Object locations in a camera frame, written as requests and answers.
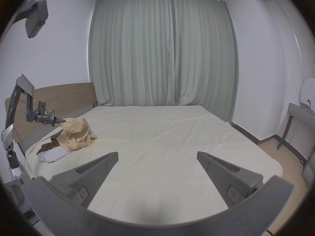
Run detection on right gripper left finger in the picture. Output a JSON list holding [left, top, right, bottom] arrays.
[[50, 152, 119, 208]]

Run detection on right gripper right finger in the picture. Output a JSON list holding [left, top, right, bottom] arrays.
[[197, 151, 264, 209]]

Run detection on khaki shorts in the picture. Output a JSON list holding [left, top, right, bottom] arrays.
[[56, 118, 98, 152]]

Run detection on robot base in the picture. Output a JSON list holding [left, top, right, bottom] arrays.
[[4, 167, 41, 230]]

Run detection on bed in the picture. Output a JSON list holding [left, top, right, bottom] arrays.
[[4, 83, 283, 224]]

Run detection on brown garment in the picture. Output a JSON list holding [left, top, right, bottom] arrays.
[[36, 129, 65, 155]]

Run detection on white garment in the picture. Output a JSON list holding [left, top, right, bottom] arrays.
[[37, 148, 74, 164]]

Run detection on grey side table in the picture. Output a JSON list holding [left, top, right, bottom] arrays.
[[277, 102, 315, 150]]

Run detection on pale green curtain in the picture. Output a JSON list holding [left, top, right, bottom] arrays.
[[88, 0, 240, 123]]

